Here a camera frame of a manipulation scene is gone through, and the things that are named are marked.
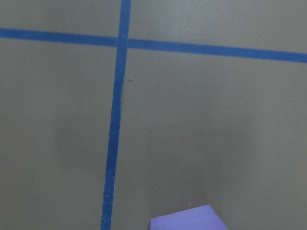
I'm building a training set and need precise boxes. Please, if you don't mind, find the purple foam block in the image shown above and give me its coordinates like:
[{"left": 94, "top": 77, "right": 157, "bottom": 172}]
[{"left": 150, "top": 205, "right": 227, "bottom": 230}]

